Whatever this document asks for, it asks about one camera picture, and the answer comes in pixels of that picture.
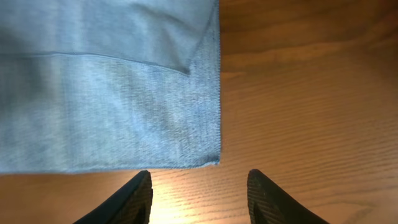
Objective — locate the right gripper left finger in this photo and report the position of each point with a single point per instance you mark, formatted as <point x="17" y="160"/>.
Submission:
<point x="131" y="204"/>

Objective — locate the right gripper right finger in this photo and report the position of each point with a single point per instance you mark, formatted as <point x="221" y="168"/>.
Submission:
<point x="270" y="204"/>

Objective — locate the blue cloth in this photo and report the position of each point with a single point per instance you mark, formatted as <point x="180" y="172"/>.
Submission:
<point x="101" y="85"/>

